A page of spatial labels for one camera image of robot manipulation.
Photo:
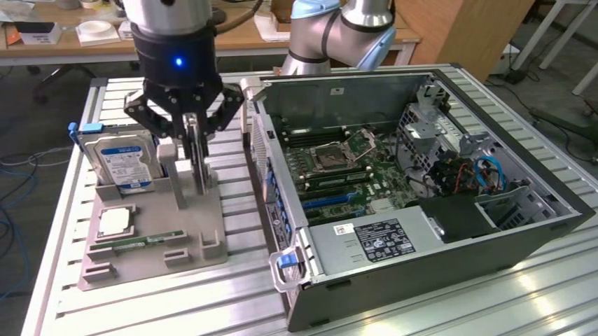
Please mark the small white box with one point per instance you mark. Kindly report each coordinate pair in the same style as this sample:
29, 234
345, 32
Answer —
125, 31

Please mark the long PCIe expansion slot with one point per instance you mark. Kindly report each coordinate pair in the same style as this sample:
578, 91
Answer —
327, 200

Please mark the wooden desk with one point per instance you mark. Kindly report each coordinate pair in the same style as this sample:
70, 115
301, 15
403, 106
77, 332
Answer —
69, 49

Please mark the green RAM stick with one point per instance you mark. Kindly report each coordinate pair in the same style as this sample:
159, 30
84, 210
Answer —
140, 239

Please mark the green motherboard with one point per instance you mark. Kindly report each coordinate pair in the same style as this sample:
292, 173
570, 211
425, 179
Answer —
373, 189

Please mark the black plastic shroud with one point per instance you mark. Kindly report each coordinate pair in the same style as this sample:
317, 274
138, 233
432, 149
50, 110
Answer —
458, 220

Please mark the wooden cabinet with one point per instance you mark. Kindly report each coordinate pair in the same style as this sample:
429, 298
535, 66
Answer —
467, 35

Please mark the hard disk with blue rails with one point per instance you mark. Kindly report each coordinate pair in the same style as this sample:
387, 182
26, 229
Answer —
121, 161

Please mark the CPU socket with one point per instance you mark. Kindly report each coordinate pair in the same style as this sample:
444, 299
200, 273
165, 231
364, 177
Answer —
328, 157

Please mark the silver socket cover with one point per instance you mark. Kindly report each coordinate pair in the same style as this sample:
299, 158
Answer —
361, 143

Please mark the white tape holder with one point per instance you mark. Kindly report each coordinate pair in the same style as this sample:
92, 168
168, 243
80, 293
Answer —
94, 33

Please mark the silver CPU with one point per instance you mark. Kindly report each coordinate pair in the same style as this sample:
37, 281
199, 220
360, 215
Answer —
113, 222

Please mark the black chair base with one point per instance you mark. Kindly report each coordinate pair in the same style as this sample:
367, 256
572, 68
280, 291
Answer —
46, 84

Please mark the grey power supply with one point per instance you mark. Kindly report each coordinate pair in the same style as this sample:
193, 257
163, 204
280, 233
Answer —
373, 241

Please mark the black and silver PC case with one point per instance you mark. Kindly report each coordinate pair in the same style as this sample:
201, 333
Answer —
420, 280

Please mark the silver chipset heat sink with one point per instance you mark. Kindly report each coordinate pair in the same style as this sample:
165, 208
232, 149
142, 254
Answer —
384, 206

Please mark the grey parts rack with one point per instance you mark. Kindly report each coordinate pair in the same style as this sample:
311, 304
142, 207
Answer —
153, 245

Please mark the white booklet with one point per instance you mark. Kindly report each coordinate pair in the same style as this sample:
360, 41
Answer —
272, 31

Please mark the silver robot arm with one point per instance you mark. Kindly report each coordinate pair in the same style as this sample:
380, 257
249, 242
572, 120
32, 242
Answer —
321, 31

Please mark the black stand base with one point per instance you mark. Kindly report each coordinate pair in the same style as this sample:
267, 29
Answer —
570, 122

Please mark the black floor pedal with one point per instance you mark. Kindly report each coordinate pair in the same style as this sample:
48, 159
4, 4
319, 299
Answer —
515, 77

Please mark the silver perforated disk bay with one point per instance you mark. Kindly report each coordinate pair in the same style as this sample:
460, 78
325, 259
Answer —
429, 154

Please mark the black and white box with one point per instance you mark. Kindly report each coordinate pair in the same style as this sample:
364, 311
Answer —
38, 36

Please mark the blue case latch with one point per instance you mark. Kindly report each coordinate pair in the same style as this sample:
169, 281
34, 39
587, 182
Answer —
285, 262

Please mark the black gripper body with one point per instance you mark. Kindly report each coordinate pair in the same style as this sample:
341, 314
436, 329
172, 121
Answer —
177, 59

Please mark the white table frame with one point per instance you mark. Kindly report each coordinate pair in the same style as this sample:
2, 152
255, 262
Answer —
559, 31

